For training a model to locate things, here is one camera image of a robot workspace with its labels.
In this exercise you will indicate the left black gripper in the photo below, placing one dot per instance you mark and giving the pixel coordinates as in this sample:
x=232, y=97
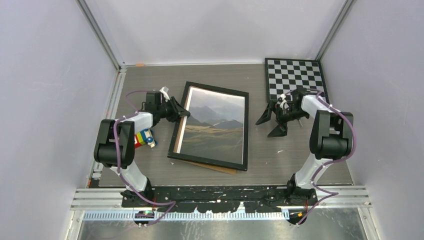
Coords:
x=177, y=111

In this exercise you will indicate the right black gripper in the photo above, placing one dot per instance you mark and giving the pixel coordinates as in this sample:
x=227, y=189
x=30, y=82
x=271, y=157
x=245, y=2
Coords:
x=280, y=130

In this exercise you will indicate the black wooden picture frame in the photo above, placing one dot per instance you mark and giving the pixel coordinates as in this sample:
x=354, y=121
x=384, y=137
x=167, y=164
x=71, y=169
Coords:
x=212, y=126

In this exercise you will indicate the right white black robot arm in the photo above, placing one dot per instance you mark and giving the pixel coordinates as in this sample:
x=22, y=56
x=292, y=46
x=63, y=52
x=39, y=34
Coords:
x=332, y=137

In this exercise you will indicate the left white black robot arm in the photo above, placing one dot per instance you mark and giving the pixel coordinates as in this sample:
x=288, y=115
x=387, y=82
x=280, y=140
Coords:
x=115, y=142

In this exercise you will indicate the colourful toy block truck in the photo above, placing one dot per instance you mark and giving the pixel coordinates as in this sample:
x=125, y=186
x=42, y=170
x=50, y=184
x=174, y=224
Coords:
x=144, y=137

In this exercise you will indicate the black white checkerboard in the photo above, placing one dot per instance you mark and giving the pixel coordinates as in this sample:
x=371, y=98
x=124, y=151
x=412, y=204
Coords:
x=284, y=75

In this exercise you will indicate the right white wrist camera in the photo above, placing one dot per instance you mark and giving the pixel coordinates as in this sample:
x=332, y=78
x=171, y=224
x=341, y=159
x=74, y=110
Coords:
x=282, y=102

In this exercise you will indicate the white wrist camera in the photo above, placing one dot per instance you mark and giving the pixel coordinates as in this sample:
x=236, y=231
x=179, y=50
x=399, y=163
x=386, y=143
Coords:
x=164, y=91
x=282, y=102

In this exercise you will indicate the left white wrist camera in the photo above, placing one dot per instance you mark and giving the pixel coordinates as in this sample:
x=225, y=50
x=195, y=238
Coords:
x=164, y=91

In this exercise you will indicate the brown frame backing board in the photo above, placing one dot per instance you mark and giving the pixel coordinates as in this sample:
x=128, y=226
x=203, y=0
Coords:
x=212, y=167

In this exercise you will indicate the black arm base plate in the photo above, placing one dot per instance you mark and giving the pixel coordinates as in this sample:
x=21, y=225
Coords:
x=222, y=199

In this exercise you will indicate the aluminium rail frame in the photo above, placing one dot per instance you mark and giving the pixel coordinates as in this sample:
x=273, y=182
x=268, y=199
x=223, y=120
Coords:
x=244, y=212

